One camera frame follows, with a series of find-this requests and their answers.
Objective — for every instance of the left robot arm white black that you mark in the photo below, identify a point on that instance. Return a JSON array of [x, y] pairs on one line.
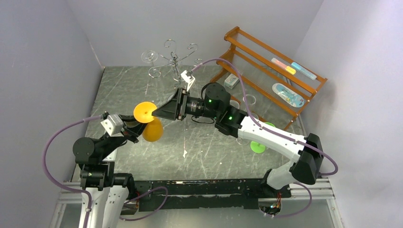
[[94, 163]]

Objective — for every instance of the small teal white box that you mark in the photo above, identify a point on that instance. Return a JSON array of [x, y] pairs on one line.
[[231, 81]]

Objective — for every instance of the paper sheet on table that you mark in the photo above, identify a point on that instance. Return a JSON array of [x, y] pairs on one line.
[[111, 157]]

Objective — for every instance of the light blue highlighter pack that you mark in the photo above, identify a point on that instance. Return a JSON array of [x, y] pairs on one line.
[[303, 70]]

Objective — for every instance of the pink yellow highlighter pack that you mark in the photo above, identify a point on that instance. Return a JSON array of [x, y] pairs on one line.
[[283, 66]]

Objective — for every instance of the chrome wine glass rack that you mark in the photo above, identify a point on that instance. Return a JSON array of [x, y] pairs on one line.
[[173, 61]]

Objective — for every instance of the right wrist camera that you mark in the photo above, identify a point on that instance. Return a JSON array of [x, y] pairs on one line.
[[188, 77]]

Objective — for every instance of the black base bar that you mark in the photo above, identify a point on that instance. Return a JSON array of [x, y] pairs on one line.
[[194, 194]]

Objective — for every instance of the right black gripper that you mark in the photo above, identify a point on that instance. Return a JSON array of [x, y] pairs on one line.
[[181, 104]]

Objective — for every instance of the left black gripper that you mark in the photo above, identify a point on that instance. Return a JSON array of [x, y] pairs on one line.
[[131, 127]]

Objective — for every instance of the orange wooden shelf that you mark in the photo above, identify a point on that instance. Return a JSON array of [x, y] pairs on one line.
[[252, 58]]

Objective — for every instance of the clear wine glass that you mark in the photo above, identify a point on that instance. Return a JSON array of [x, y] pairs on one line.
[[149, 56]]

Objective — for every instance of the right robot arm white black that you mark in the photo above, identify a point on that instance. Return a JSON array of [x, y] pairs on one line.
[[302, 152]]

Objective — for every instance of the clear glass front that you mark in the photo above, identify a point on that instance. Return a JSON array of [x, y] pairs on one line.
[[244, 142]]

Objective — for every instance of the orange plastic goblet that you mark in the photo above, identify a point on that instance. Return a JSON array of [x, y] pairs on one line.
[[143, 114]]

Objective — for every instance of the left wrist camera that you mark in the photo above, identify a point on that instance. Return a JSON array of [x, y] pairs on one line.
[[113, 125]]

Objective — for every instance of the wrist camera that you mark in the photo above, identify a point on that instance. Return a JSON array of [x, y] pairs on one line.
[[113, 125], [188, 77]]

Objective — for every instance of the green plastic goblet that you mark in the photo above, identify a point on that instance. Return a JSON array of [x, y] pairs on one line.
[[257, 147]]

